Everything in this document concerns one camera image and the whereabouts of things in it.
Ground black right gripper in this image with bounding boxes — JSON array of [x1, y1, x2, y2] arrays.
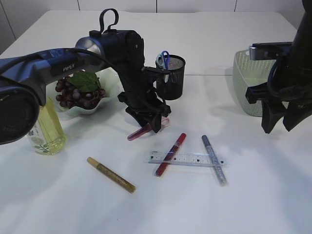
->
[[245, 82, 312, 134]]

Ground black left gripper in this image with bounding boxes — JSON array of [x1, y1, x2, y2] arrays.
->
[[118, 94, 171, 133]]

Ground pink purple small scissors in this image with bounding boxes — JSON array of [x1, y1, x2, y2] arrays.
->
[[127, 117, 170, 141]]

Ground clear plastic ruler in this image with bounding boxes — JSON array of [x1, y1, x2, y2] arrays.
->
[[144, 151, 228, 167]]

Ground blue scissors with cover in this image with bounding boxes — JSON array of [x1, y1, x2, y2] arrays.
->
[[156, 51, 170, 70]]

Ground purple artificial grape bunch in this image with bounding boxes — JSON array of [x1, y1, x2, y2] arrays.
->
[[55, 70, 107, 110]]

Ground green tea plastic bottle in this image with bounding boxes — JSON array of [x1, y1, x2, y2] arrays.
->
[[27, 97, 66, 155]]

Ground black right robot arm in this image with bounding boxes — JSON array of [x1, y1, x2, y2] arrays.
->
[[245, 0, 312, 134]]

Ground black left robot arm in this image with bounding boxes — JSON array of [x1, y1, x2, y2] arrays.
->
[[0, 16, 171, 144]]

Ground black mesh pen holder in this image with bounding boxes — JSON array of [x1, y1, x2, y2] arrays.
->
[[156, 55, 186, 100]]

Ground red marker pen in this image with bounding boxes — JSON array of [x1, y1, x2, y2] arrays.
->
[[155, 133, 186, 177]]

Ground green woven plastic basket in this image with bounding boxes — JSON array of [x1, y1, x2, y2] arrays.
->
[[233, 50, 275, 117]]

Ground green wavy glass plate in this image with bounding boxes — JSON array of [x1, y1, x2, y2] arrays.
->
[[46, 68, 121, 117]]

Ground gold glitter marker pen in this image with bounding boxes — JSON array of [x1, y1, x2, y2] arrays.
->
[[87, 157, 136, 194]]

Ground silver glitter marker pen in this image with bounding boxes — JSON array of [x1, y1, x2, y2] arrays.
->
[[201, 135, 227, 186]]

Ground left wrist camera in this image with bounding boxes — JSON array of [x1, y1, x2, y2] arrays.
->
[[141, 66, 171, 84]]

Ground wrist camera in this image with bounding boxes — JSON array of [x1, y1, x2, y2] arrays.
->
[[249, 42, 292, 60], [141, 66, 171, 84]]

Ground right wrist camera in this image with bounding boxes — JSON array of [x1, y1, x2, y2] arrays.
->
[[249, 42, 292, 60]]

